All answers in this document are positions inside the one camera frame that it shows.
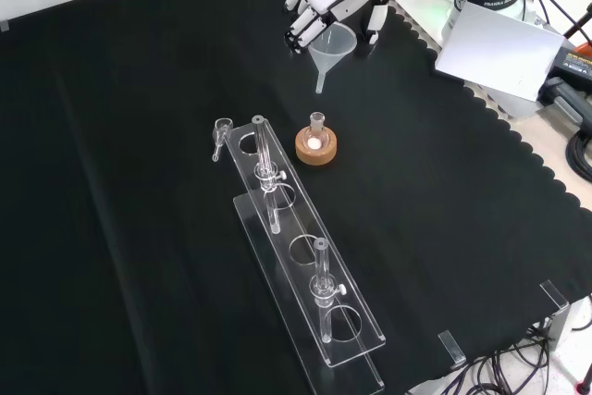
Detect clear plastic funnel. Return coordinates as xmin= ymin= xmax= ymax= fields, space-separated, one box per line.
xmin=308 ymin=21 xmax=359 ymax=95

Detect small glass weighing funnel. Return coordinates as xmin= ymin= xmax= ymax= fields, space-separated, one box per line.
xmin=211 ymin=117 xmax=234 ymax=164

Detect clear acrylic funnel stand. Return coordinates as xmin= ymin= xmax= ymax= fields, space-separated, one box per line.
xmin=224 ymin=114 xmax=388 ymax=395

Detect small round-bottom glass flask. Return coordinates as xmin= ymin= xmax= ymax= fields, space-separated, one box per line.
xmin=301 ymin=111 xmax=331 ymax=153

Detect black tripod leg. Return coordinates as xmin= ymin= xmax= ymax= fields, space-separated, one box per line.
xmin=561 ymin=0 xmax=592 ymax=47

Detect black box with orange label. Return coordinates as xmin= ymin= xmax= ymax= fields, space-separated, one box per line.
xmin=550 ymin=44 xmax=592 ymax=87

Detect grey and black power brick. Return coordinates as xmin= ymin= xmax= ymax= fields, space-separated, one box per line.
xmin=537 ymin=77 xmax=592 ymax=131

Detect black bench cloth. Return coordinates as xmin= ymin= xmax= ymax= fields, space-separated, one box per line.
xmin=0 ymin=0 xmax=592 ymax=395

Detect clear plastic cloth clamp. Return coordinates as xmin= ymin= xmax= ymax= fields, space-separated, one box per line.
xmin=538 ymin=279 xmax=571 ymax=314
xmin=437 ymin=329 xmax=468 ymax=367

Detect brown cork ring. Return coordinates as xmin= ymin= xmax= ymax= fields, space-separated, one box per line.
xmin=294 ymin=126 xmax=339 ymax=167

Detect coiled black cable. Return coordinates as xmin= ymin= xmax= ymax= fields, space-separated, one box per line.
xmin=565 ymin=128 xmax=592 ymax=184

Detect grey metal bench bracket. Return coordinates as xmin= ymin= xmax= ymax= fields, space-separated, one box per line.
xmin=544 ymin=305 xmax=573 ymax=355

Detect tangled black floor cables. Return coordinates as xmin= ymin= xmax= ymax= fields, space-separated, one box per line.
xmin=404 ymin=320 xmax=592 ymax=395

